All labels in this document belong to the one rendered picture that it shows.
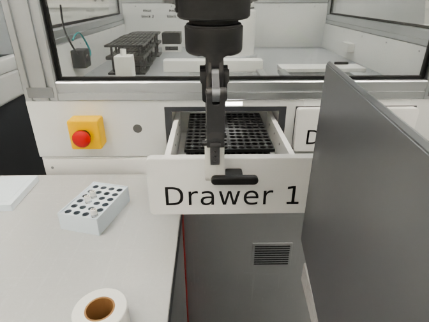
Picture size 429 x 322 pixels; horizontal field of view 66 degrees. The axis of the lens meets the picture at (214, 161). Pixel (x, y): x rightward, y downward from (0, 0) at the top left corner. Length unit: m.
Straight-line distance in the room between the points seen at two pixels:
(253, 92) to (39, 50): 0.49
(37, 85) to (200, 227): 0.55
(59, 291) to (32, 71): 0.50
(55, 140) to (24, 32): 0.25
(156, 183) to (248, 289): 0.66
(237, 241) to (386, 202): 0.75
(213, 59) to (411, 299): 0.32
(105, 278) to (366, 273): 0.40
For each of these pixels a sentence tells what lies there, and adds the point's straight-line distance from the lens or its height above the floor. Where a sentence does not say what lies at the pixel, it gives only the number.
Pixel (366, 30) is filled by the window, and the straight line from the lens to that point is 0.86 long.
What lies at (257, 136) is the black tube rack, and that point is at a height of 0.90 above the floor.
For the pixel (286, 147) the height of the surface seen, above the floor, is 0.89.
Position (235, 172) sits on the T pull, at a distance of 0.54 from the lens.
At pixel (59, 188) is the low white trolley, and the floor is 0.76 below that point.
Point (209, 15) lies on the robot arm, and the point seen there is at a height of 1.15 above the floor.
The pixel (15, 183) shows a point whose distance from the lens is 0.90.
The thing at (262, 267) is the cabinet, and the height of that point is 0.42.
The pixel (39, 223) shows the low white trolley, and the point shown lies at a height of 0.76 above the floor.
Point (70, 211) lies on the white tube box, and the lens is 0.71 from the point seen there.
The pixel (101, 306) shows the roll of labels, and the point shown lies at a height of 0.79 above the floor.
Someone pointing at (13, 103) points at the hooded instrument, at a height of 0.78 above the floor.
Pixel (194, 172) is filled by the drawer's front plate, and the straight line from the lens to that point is 0.56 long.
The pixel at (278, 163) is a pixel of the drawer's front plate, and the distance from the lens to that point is 0.56.
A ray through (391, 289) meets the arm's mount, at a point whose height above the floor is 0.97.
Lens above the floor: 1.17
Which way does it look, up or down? 26 degrees down
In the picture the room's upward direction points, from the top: straight up
